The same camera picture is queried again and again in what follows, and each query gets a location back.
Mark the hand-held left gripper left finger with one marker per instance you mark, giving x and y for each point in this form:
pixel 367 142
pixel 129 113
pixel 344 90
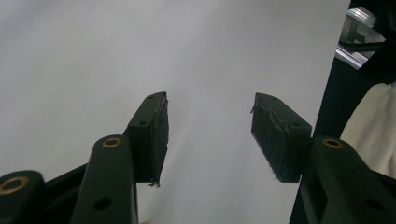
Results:
pixel 148 140

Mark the metal stand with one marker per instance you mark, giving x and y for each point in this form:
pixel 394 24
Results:
pixel 358 28

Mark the beige cloth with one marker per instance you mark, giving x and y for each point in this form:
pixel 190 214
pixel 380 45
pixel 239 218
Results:
pixel 373 130

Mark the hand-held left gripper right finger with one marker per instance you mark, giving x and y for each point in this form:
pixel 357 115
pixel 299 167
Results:
pixel 280 140

